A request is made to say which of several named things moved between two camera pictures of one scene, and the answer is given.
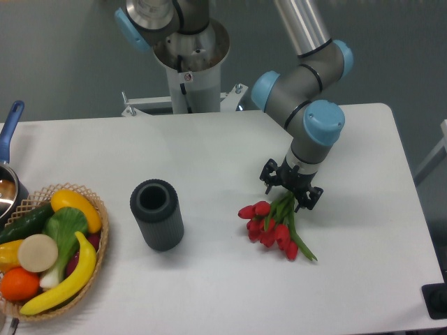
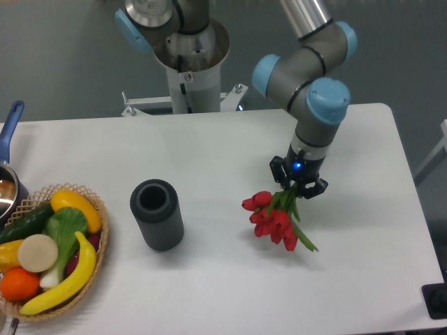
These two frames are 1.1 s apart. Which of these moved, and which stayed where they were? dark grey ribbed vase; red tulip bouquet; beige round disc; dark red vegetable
Moved: red tulip bouquet
Stayed: dark grey ribbed vase; beige round disc; dark red vegetable
